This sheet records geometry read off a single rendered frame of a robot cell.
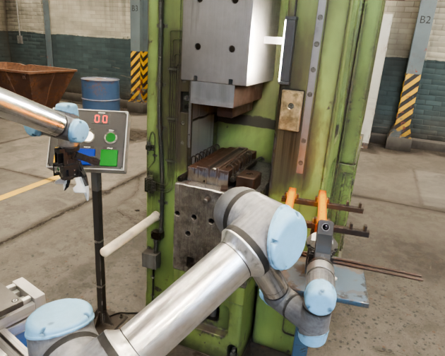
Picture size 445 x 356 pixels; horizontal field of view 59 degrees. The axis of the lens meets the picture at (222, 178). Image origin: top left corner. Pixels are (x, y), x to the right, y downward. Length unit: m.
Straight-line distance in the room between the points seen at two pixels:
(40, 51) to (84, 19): 1.53
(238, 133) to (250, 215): 1.46
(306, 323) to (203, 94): 1.03
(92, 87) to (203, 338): 4.72
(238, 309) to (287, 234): 1.25
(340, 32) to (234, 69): 0.44
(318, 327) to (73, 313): 0.60
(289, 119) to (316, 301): 0.92
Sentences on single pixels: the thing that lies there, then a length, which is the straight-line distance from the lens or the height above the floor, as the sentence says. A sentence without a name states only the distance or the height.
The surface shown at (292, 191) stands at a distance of 1.61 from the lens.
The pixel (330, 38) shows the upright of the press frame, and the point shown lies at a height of 1.57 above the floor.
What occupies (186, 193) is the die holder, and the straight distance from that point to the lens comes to 1.78.
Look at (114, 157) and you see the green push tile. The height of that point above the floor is 1.01.
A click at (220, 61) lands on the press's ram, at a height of 1.45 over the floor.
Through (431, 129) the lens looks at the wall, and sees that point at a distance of 7.59.
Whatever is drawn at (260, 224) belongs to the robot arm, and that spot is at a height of 1.21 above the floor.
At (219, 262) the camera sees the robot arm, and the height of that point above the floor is 1.15.
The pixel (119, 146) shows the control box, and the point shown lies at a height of 1.05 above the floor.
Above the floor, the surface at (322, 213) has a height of 0.98.
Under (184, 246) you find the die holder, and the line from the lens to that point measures 1.90.
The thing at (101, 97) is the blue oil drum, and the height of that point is 0.64.
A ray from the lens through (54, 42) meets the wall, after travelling 10.34.
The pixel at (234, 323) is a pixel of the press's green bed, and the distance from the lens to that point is 2.01.
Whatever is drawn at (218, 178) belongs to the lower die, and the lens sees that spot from 1.75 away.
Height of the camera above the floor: 1.53
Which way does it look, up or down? 19 degrees down
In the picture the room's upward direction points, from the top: 4 degrees clockwise
